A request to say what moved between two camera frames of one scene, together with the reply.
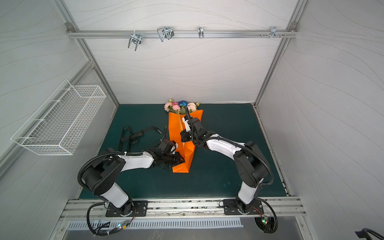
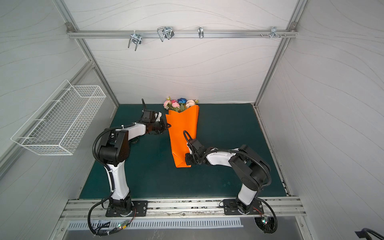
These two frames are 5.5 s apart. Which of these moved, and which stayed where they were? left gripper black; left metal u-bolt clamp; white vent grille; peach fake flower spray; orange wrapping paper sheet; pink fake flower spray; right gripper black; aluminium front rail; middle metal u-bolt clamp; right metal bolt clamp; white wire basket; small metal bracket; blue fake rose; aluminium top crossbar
Moved: blue fake rose; left gripper black; orange wrapping paper sheet; right gripper black; peach fake flower spray; pink fake flower spray
Stayed: small metal bracket; white vent grille; middle metal u-bolt clamp; white wire basket; left metal u-bolt clamp; right metal bolt clamp; aluminium front rail; aluminium top crossbar
